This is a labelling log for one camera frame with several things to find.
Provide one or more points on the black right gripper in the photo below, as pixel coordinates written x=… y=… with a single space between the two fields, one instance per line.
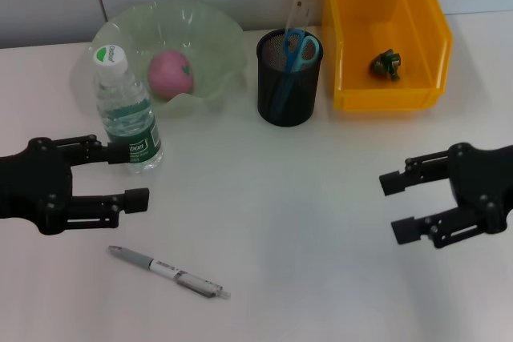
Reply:
x=485 y=178

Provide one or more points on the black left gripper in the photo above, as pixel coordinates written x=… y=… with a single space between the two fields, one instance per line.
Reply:
x=32 y=186

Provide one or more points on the clear water bottle green label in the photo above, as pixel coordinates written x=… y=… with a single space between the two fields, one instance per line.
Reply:
x=124 y=117

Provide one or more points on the pink peach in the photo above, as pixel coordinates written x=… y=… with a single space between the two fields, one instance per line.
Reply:
x=168 y=73

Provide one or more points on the green plastic wrapper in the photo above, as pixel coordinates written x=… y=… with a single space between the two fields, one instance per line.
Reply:
x=384 y=63

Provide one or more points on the blue scissors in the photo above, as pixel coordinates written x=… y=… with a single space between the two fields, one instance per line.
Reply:
x=294 y=61

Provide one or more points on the clear plastic ruler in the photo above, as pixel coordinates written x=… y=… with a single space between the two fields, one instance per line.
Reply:
x=297 y=13

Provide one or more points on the grey white pen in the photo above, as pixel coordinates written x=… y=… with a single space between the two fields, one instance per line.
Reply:
x=160 y=268

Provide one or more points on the black mesh pen holder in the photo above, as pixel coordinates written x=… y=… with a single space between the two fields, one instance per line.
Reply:
x=300 y=105

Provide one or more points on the green glass fruit plate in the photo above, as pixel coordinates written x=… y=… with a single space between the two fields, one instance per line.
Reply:
x=216 y=37

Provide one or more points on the yellow plastic bin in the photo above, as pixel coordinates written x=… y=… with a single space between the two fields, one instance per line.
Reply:
x=380 y=95

